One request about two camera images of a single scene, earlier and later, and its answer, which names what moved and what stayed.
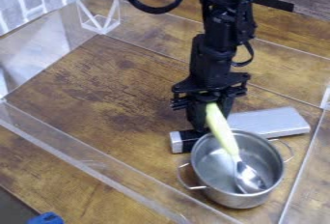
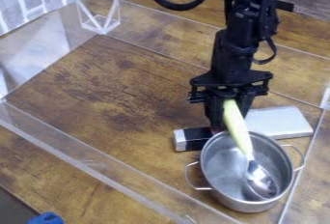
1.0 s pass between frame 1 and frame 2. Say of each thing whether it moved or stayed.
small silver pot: moved
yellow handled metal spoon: moved
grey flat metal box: stayed
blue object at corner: stayed
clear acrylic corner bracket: stayed
